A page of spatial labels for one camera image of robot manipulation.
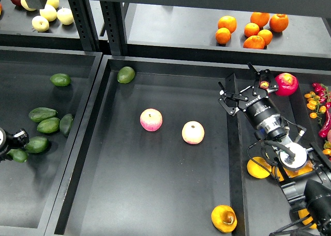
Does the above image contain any pale yellow pink apple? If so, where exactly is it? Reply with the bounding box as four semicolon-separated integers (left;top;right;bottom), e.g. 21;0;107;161
182;121;205;145

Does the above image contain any pale yellow apple slice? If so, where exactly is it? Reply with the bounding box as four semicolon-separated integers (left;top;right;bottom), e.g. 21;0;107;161
20;0;36;11

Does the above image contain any green avocado upper left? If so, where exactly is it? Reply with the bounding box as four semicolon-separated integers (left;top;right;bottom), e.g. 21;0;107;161
50;73;71;87

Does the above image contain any yellow pear bin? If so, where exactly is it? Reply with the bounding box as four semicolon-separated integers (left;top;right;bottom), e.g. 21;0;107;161
272;166;292;182
247;156;272;179

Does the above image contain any green avocado bin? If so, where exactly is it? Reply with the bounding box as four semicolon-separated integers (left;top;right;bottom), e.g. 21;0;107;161
24;136;49;154
37;117;60;134
28;107;58;122

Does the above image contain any green avocado left bin middle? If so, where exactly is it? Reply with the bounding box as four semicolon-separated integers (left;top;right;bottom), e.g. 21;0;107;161
37;117;60;134

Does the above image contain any green avocado left bin top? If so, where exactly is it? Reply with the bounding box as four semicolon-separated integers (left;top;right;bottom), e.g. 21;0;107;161
28;107;58;122

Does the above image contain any orange top middle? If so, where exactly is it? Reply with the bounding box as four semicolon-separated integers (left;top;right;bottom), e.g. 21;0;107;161
250;12;270;28

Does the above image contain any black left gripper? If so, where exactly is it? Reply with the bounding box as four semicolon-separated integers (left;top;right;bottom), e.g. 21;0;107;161
1;128;29;162

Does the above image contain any yellow pear bottom right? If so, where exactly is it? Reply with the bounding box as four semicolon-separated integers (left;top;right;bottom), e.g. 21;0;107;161
298;209;317;229

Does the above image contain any green avocado left bin lower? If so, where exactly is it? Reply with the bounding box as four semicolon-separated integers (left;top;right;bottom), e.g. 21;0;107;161
24;136;49;154

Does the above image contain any orange right middle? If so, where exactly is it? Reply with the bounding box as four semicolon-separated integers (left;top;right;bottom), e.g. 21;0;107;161
258;29;273;46

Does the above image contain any small orange middle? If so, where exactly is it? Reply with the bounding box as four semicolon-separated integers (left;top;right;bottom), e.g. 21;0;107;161
244;22;260;38

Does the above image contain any pink red apple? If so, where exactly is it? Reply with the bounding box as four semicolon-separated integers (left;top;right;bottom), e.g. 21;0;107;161
140;108;163;132

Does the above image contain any green avocado at tray corner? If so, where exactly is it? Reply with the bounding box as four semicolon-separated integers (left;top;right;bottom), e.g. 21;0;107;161
117;66;136;84

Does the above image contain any orange front bottom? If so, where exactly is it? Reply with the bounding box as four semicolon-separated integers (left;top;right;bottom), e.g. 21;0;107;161
243;35;265;49

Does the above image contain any orange top left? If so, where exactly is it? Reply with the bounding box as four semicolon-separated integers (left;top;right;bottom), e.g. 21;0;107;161
218;15;237;34

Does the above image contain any black shelf upright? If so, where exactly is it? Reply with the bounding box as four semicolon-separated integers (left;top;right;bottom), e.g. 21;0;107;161
68;0;129;56

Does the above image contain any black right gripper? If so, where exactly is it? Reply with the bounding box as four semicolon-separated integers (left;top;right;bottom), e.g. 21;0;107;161
218;62;280;129

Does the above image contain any red chili pepper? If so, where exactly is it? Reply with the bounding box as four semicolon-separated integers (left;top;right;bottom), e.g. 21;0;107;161
318;109;330;138

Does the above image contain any black centre tray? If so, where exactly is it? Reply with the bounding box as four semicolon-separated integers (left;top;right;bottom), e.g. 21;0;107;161
45;56;248;235

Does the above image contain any pale yellow apple back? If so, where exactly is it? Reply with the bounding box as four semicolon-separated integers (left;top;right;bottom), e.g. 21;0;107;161
46;0;59;9

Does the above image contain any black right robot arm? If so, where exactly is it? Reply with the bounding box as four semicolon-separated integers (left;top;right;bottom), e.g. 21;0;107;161
218;63;330;235

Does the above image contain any pale yellow apple front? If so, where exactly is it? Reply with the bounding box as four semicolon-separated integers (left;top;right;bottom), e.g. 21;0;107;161
32;15;50;32

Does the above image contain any dark red purple fruit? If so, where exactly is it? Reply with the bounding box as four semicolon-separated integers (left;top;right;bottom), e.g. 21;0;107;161
259;81;269;90

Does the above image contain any dark avocado by tray wall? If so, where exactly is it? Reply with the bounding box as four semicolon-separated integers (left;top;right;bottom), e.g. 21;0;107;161
59;113;74;137

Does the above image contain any pale yellow apple middle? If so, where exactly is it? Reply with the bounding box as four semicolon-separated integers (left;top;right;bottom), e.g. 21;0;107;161
39;4;57;22

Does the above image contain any cherry tomato vine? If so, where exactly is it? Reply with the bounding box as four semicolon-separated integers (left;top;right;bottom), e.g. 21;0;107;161
304;82;330;119

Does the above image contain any orange lower left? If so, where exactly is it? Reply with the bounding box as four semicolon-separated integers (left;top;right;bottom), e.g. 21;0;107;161
215;27;231;44

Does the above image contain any orange top right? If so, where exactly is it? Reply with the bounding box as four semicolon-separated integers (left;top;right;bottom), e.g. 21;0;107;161
269;14;289;33

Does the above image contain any red apple right bin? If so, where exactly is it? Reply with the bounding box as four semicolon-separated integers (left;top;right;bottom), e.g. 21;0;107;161
275;73;298;96

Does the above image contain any yellow pear in tray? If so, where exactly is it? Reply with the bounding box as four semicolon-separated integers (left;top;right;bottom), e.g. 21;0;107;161
211;204;237;233

